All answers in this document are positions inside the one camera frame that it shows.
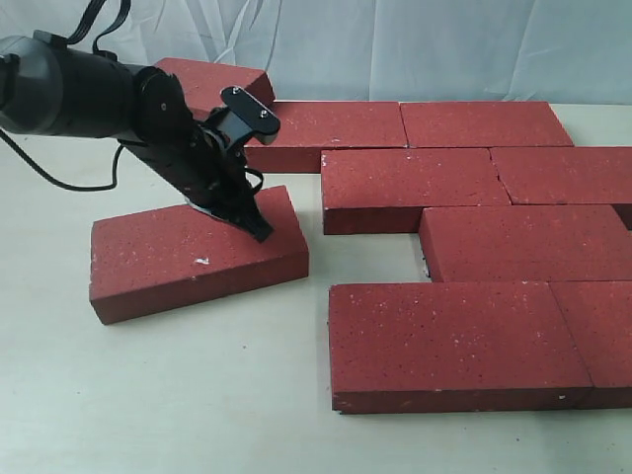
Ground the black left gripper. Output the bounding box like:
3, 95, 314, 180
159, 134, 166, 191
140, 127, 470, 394
130, 122, 274, 242

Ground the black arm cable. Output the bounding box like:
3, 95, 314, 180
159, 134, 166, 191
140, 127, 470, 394
0, 0, 132, 192

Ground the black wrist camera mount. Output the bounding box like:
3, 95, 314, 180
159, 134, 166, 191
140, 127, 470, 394
204, 86, 280, 148

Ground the front row right brick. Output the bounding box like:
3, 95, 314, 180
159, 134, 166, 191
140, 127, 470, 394
550, 281, 631, 409

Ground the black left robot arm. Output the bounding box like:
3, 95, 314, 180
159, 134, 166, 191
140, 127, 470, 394
1, 31, 280, 242

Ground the third row right brick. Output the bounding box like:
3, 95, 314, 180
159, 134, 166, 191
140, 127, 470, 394
419, 204, 631, 282

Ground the light blue backdrop cloth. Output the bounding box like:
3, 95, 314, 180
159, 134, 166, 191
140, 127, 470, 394
0, 0, 632, 106

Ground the second row right brick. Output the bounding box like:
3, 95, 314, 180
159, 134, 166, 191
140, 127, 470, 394
490, 146, 631, 227

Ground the brick with white chip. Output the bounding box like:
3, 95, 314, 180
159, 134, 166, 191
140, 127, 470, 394
89, 186, 309, 325

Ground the front row left brick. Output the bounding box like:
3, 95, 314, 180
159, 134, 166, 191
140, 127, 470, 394
328, 281, 593, 414

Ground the back left row brick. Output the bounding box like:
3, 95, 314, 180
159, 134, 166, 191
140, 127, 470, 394
245, 101, 408, 174

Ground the back right row brick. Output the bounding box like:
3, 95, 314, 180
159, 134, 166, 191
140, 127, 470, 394
400, 101, 574, 148

